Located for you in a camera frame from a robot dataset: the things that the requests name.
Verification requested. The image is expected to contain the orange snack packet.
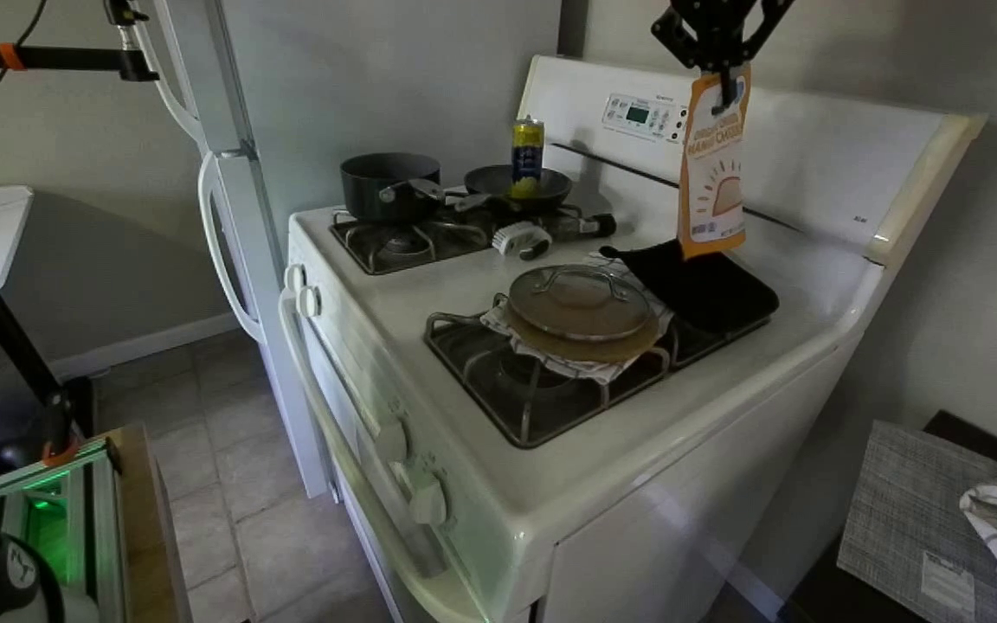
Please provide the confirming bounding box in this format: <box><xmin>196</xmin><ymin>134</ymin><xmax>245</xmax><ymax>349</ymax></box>
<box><xmin>677</xmin><ymin>64</ymin><xmax>753</xmax><ymax>261</ymax></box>

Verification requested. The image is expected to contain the black pot holder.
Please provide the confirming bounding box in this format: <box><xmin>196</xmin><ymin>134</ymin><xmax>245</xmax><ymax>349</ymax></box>
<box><xmin>599</xmin><ymin>239</ymin><xmax>782</xmax><ymax>335</ymax></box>

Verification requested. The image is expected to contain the glass pot lid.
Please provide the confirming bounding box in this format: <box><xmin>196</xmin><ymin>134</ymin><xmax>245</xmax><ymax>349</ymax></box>
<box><xmin>507</xmin><ymin>263</ymin><xmax>658</xmax><ymax>344</ymax></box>

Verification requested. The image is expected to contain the dark grey pot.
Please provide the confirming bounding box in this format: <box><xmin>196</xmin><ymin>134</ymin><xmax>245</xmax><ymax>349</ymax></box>
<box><xmin>339</xmin><ymin>151</ymin><xmax>448</xmax><ymax>225</ymax></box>

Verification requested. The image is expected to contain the yellow drink can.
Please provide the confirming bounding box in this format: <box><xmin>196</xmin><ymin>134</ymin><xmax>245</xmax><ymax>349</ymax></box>
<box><xmin>511</xmin><ymin>116</ymin><xmax>546</xmax><ymax>199</ymax></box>

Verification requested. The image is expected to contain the black frying pan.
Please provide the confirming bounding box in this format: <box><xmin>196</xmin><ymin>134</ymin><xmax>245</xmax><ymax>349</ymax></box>
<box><xmin>450</xmin><ymin>164</ymin><xmax>574</xmax><ymax>216</ymax></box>

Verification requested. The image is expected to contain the white refrigerator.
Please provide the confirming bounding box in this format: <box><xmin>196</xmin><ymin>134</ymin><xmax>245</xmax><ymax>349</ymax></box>
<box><xmin>130</xmin><ymin>0</ymin><xmax>565</xmax><ymax>500</ymax></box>

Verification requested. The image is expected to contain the white checked dish cloth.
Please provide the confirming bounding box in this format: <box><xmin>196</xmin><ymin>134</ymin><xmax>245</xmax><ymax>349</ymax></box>
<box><xmin>479</xmin><ymin>251</ymin><xmax>678</xmax><ymax>387</ymax></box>

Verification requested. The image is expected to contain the black burner grate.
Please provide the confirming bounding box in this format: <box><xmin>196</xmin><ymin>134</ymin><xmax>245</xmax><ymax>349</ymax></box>
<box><xmin>422</xmin><ymin>292</ymin><xmax>773</xmax><ymax>450</ymax></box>
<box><xmin>329</xmin><ymin>202</ymin><xmax>593</xmax><ymax>277</ymax></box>

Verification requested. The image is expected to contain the white gas stove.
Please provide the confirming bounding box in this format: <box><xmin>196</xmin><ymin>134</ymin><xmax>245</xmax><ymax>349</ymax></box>
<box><xmin>277</xmin><ymin>55</ymin><xmax>989</xmax><ymax>623</ymax></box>

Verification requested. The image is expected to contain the grey woven placemat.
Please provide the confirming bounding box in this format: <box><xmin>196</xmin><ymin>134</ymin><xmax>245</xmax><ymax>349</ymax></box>
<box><xmin>835</xmin><ymin>420</ymin><xmax>997</xmax><ymax>623</ymax></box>

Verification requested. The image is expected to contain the dark side table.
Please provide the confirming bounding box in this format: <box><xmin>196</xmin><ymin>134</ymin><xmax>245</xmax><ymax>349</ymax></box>
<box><xmin>777</xmin><ymin>408</ymin><xmax>997</xmax><ymax>623</ymax></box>

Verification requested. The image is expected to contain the oven door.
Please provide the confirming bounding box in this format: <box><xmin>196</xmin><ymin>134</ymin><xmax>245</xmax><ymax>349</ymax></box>
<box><xmin>289</xmin><ymin>311</ymin><xmax>499</xmax><ymax>623</ymax></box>

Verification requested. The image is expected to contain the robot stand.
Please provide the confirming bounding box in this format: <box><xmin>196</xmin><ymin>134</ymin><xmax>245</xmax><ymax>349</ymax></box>
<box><xmin>0</xmin><ymin>422</ymin><xmax>195</xmax><ymax>623</ymax></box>

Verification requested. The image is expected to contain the orange black clamp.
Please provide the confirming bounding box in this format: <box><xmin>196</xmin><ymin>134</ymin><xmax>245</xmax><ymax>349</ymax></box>
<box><xmin>38</xmin><ymin>391</ymin><xmax>86</xmax><ymax>469</ymax></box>

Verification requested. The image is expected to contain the white brush with black handle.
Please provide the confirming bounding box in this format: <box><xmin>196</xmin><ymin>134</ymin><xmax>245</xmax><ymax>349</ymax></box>
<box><xmin>491</xmin><ymin>213</ymin><xmax>618</xmax><ymax>261</ymax></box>

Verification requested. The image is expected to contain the oven door handle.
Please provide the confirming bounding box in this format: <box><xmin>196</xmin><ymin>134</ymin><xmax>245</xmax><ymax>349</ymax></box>
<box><xmin>277</xmin><ymin>289</ymin><xmax>458</xmax><ymax>580</ymax></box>

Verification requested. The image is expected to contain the refrigerator door handle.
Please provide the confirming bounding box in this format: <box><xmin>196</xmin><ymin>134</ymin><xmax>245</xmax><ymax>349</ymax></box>
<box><xmin>130</xmin><ymin>21</ymin><xmax>207</xmax><ymax>145</ymax></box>
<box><xmin>197</xmin><ymin>151</ymin><xmax>267</xmax><ymax>344</ymax></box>

